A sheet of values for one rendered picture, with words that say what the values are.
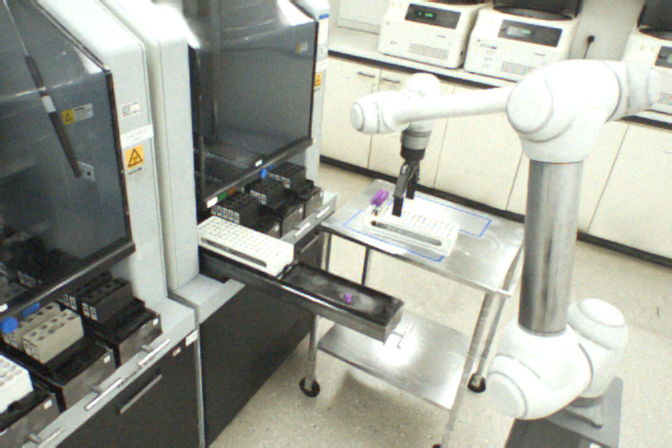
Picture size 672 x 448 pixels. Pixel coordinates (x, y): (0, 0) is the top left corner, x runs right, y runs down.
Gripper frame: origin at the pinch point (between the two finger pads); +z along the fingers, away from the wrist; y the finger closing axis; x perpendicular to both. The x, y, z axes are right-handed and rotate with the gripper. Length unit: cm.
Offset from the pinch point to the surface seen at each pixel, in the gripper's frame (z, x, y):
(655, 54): -26, -75, 192
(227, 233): 6, 42, -36
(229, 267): 13, 38, -42
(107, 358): 13, 41, -86
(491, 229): 10.9, -27.2, 20.1
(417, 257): 10.9, -9.9, -10.8
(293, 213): 12.5, 36.5, -5.3
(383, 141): 61, 70, 195
